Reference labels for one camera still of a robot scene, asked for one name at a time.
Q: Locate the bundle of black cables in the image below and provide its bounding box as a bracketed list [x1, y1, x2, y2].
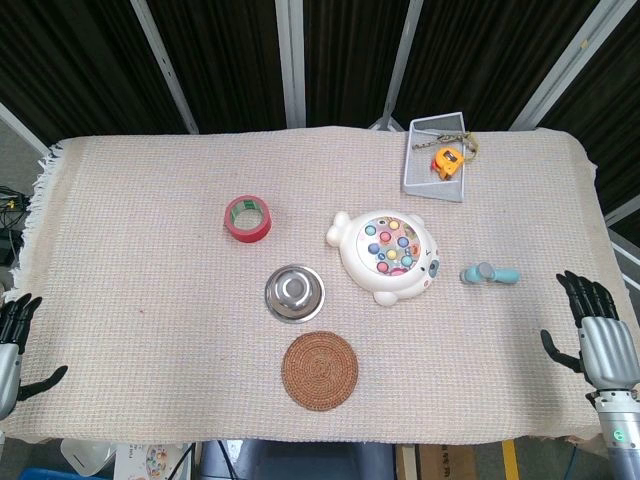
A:
[0, 184, 32, 266]

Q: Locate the printed toy carton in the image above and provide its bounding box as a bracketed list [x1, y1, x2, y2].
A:
[114, 442, 195, 480]

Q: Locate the white plastic box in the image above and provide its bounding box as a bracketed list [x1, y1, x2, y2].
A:
[60, 439, 118, 477]

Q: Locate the brown cardboard box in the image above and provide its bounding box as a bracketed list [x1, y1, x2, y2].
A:
[417, 443, 477, 480]

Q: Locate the beige woven tablecloth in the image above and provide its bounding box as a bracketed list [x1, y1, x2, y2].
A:
[0, 127, 634, 446]

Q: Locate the black curtain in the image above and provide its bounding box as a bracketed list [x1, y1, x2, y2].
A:
[0, 0, 640, 221]

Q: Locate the blue plastic bin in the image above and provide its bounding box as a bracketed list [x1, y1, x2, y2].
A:
[22, 466, 116, 480]

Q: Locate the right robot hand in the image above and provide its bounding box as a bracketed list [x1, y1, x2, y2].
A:
[540, 270, 640, 391]

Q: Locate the white wire mesh basket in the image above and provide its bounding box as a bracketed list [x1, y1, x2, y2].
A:
[400, 112, 467, 204]

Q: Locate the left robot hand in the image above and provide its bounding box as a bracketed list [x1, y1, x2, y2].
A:
[0, 293, 69, 421]

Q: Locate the round woven rattan coaster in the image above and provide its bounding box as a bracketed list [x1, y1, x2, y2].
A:
[281, 330, 360, 412]

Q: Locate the orange tape measure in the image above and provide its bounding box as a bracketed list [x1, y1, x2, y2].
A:
[432, 146, 465, 180]

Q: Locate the red tape roll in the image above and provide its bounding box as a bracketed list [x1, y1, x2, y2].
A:
[223, 195, 273, 245]

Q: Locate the stainless steel bowl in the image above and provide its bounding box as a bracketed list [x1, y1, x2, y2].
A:
[264, 264, 326, 324]

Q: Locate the white whack-a-mole toy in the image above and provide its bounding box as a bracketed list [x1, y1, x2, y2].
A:
[326, 210, 442, 307]

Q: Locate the braided rope cord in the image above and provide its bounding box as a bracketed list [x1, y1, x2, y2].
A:
[412, 131, 481, 162]

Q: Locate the teal toy hammer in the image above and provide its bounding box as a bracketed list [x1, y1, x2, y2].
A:
[459, 261, 521, 287]

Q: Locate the white metal frame post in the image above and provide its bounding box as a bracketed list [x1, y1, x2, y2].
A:
[603, 195, 640, 291]
[370, 0, 426, 132]
[0, 102, 51, 157]
[274, 0, 307, 129]
[509, 0, 624, 132]
[130, 0, 200, 134]

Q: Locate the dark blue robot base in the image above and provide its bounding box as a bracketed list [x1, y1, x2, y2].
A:
[199, 439, 397, 480]

